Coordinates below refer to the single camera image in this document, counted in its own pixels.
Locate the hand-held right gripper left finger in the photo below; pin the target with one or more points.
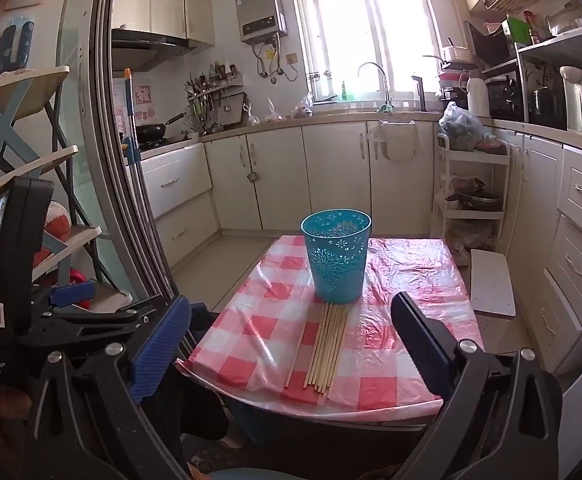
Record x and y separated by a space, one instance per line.
161 345

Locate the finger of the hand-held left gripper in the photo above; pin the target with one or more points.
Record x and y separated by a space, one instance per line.
73 294
111 316

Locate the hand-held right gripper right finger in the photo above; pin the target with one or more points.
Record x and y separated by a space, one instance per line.
421 340

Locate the row of wooden chopsticks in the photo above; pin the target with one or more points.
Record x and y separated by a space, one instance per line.
323 350

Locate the blue perforated plastic bucket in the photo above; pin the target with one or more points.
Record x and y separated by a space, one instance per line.
336 260

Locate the red checked plastic tablecloth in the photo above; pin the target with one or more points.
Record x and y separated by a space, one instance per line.
411 300

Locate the person's dark trousers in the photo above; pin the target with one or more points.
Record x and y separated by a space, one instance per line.
201 375

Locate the white low stool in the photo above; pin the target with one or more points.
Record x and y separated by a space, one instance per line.
492 285

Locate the crumpled clear plastic bag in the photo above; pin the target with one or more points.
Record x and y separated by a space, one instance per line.
471 240

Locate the folding rack with white shelves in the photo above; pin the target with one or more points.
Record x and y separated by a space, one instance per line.
6 95

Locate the black frying pan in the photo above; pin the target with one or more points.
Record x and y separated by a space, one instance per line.
151 132

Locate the white rolling trolley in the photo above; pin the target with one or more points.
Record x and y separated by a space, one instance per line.
501 185

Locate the small hanging metal cup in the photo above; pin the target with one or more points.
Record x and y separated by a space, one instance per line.
251 177

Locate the white kitchen base cabinets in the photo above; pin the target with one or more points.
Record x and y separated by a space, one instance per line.
331 170

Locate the white bag holder on door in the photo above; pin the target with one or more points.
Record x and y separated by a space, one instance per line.
393 140

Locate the plastic bag of greens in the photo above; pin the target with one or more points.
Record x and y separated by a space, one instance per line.
463 127

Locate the range hood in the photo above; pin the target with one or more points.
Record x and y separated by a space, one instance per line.
146 47

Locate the black slim faucet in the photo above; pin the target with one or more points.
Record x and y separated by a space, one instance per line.
421 92

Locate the white thermos jug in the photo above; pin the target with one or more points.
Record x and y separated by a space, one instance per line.
479 97

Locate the black toaster oven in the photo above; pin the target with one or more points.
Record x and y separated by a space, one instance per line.
503 97

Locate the tied plastic bag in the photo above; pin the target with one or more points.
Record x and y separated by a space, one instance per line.
273 114
302 109

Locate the green dish soap bottle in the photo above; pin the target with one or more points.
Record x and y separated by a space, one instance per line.
346 92

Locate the chrome sink faucet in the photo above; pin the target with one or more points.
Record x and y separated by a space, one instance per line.
383 77

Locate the stack of dishes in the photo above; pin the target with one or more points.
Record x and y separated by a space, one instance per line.
452 75

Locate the white electric kettle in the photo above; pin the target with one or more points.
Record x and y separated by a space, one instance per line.
577 97

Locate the black microwave oven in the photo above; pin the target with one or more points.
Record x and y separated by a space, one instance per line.
491 45

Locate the kitchen window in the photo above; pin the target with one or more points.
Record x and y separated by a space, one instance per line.
371 30

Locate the white appliance shelf rack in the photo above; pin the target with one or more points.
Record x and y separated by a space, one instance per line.
556 45

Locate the sliding door frame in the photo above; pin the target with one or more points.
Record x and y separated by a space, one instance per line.
101 135

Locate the red paper wall stickers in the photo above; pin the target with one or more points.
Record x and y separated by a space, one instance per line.
143 102

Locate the wall utensil rack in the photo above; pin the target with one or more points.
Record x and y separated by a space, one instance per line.
216 105

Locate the white upper wall cabinets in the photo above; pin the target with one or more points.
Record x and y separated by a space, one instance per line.
166 5

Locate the grey wall water heater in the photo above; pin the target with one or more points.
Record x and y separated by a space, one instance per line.
258 12

